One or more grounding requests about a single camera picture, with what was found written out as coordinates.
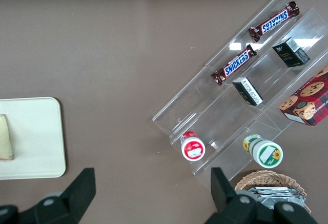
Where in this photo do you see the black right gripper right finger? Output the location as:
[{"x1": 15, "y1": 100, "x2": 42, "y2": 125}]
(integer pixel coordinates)
[{"x1": 204, "y1": 167, "x2": 316, "y2": 224}]

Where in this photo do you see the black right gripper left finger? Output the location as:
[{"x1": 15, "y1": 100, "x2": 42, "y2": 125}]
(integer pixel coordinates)
[{"x1": 0, "y1": 167, "x2": 97, "y2": 224}]

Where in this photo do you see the triangular sandwich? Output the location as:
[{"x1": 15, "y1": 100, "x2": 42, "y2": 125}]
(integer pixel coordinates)
[{"x1": 0, "y1": 114, "x2": 15, "y2": 161}]

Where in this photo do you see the light wicker basket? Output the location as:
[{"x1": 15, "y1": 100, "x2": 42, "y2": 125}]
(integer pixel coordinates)
[{"x1": 234, "y1": 170, "x2": 312, "y2": 215}]

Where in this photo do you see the cream rectangular tray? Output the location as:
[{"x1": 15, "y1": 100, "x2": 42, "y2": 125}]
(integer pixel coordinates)
[{"x1": 0, "y1": 96, "x2": 67, "y2": 181}]

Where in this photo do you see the red lidded yogurt cup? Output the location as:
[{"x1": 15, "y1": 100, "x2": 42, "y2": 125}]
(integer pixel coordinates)
[{"x1": 179, "y1": 130, "x2": 207, "y2": 161}]

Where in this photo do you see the green lidded yogurt cup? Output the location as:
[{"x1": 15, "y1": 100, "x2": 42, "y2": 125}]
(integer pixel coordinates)
[{"x1": 242, "y1": 133, "x2": 284, "y2": 169}]

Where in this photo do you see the clear acrylic step display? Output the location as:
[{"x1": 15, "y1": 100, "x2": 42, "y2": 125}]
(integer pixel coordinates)
[{"x1": 152, "y1": 0, "x2": 328, "y2": 192}]

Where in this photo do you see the small black box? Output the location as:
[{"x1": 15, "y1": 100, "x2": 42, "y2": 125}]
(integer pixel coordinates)
[
  {"x1": 271, "y1": 36, "x2": 311, "y2": 68},
  {"x1": 232, "y1": 76, "x2": 264, "y2": 107}
]

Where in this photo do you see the red tartan cookie box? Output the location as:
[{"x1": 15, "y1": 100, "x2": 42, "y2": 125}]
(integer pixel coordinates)
[{"x1": 278, "y1": 64, "x2": 328, "y2": 127}]

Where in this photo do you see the Snickers chocolate bar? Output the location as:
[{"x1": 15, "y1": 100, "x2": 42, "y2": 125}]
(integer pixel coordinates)
[
  {"x1": 211, "y1": 44, "x2": 257, "y2": 86},
  {"x1": 248, "y1": 1, "x2": 301, "y2": 43}
]

